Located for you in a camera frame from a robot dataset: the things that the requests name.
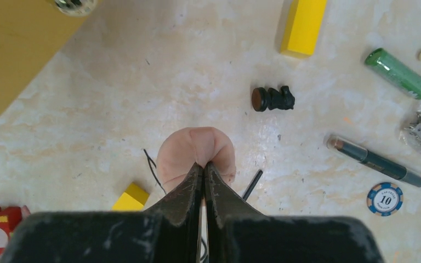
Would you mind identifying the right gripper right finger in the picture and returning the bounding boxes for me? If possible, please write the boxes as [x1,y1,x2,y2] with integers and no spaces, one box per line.
[203,163,383,262]

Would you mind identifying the small black figurine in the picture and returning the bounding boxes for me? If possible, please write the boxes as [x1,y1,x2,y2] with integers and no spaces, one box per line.
[251,85,295,112]

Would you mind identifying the black hair loop tool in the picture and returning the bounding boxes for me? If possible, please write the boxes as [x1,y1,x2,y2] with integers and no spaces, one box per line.
[143,149,167,195]

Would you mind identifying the small yellow cube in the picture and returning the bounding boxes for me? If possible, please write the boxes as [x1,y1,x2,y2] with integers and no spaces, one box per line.
[112,183,150,211]

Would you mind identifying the blue poker chip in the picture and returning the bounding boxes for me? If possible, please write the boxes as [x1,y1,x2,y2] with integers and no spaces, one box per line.
[366,182,404,216]

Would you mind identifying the pink round powder puff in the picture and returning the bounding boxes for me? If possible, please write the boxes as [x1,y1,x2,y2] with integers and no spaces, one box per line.
[157,127,236,193]

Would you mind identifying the yellow rectangular block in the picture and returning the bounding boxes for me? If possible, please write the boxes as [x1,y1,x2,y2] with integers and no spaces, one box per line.
[280,0,327,58]

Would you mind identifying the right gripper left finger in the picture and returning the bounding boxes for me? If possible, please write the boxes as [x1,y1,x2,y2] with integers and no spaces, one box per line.
[1,164,203,262]

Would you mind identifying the cream round drawer organizer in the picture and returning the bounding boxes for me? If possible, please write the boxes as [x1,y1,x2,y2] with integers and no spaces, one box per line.
[0,1,100,115]

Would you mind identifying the thin black stick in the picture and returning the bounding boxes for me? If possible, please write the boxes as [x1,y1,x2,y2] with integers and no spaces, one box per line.
[242,169,263,201]

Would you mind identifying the green tube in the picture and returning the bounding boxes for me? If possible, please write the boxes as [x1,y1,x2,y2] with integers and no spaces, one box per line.
[364,48,421,100]

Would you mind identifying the black tweezers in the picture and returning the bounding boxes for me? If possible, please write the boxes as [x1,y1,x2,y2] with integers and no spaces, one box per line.
[326,135,421,190]

